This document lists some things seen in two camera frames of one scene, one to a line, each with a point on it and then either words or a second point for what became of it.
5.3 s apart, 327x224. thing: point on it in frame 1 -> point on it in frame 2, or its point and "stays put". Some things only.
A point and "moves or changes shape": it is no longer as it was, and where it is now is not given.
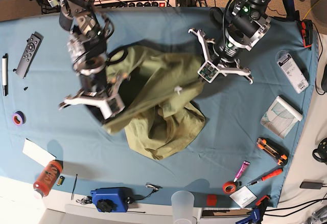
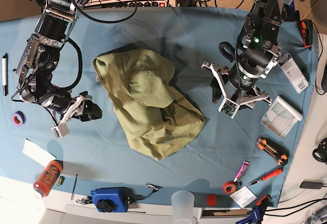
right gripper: (215, 63) -> (228, 105)
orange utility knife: (278, 154) stays put
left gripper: (110, 104) -> (75, 109)
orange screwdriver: (275, 173) stays put
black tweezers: (73, 188) stays put
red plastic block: (211, 200) stays put
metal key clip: (154, 186) stays put
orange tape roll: (229, 187) stays put
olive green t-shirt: (157, 91) moves or changes shape
